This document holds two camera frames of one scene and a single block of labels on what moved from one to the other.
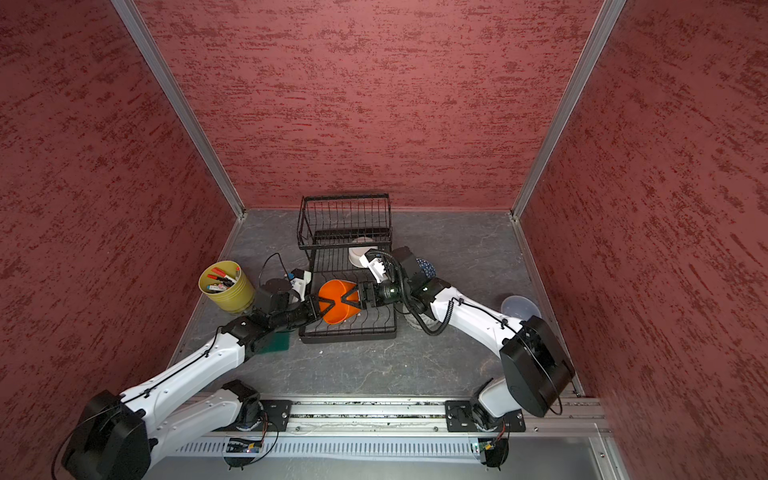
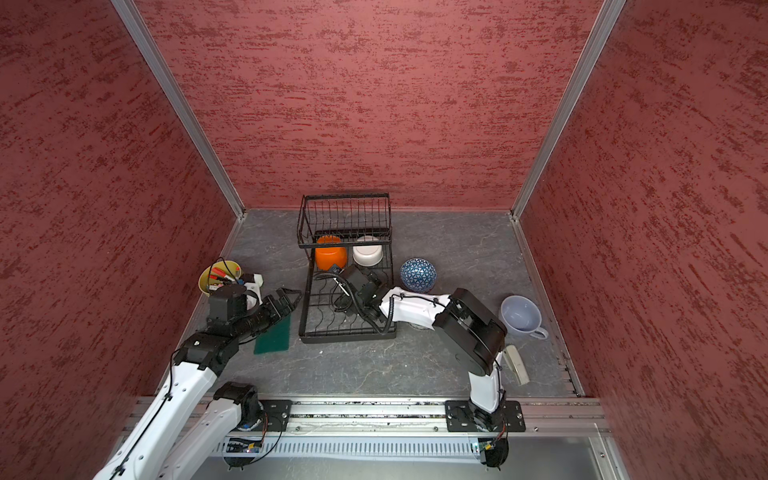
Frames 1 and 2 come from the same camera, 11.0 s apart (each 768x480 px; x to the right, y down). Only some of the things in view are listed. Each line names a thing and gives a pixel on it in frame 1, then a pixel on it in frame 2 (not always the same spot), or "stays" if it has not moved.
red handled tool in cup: (222, 277) stays
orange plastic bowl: (335, 290) -> (326, 257)
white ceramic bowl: (355, 253) stays
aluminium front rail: (426, 415) stays
